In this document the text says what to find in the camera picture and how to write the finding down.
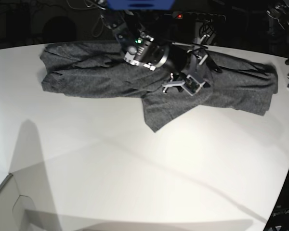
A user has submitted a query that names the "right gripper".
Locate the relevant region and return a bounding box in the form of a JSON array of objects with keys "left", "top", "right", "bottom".
[{"left": 162, "top": 34, "right": 223, "bottom": 94}]

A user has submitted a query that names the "grey long-sleeve t-shirt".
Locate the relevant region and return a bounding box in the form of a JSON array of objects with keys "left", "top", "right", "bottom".
[{"left": 40, "top": 42, "right": 278, "bottom": 131}]

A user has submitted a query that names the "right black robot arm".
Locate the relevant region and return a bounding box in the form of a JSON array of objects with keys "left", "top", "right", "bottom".
[{"left": 84, "top": 0, "right": 222, "bottom": 96}]

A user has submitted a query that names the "blue plastic panel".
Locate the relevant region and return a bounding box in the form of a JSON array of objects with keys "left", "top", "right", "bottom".
[{"left": 107, "top": 0, "right": 175, "bottom": 10}]

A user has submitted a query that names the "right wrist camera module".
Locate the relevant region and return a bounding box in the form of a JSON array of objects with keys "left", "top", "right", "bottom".
[{"left": 183, "top": 74, "right": 210, "bottom": 96}]

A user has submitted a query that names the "black power strip red switch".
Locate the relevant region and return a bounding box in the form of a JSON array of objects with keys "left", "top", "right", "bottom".
[{"left": 171, "top": 12, "right": 226, "bottom": 22}]

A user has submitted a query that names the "white looped cable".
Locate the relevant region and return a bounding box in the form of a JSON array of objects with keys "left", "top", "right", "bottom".
[{"left": 91, "top": 14, "right": 106, "bottom": 38}]

